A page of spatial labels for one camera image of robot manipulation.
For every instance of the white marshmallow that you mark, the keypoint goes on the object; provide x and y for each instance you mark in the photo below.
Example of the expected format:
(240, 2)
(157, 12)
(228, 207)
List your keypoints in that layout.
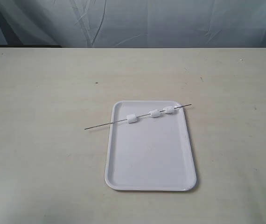
(169, 109)
(155, 113)
(131, 118)

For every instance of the thin metal skewer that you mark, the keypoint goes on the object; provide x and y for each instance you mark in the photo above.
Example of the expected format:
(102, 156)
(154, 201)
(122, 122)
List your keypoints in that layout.
(140, 116)

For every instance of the white plastic tray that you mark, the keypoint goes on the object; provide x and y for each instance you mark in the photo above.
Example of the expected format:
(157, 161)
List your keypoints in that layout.
(152, 154)

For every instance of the white backdrop curtain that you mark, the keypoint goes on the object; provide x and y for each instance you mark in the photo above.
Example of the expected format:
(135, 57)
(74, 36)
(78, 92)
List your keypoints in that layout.
(133, 23)

